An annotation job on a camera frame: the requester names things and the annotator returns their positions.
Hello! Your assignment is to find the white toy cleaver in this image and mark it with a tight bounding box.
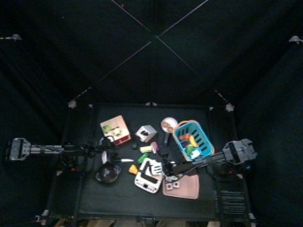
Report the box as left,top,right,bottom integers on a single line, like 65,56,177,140
101,150,110,165

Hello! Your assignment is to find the blue basket with orange rim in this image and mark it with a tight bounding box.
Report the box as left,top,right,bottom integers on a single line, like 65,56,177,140
173,119,217,162

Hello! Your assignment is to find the pink plastic tray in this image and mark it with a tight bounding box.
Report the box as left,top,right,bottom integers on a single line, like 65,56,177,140
162,173,202,200

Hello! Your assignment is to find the orange toy cheese wedge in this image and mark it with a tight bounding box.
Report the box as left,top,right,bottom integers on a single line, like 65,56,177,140
129,164,141,176

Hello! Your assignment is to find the white toy house box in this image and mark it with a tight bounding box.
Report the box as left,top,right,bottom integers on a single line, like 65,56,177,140
135,124,159,144

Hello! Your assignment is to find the thin white brace wire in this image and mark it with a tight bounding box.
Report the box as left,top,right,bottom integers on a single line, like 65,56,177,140
110,0,231,105
71,0,210,103

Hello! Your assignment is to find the yellow toy banana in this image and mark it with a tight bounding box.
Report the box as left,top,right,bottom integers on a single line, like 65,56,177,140
189,135,199,148

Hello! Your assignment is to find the silver frame clamp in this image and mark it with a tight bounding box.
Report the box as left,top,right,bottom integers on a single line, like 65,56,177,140
0,34,25,42
288,35,303,44

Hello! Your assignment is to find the white black striped toy box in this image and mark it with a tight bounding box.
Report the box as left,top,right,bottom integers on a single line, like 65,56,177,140
139,157,165,176

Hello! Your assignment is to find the white toy food piece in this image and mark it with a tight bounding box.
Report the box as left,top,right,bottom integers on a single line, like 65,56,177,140
191,148,203,160

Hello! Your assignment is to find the green toy pepper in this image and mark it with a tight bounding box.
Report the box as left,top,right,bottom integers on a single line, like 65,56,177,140
137,152,151,164

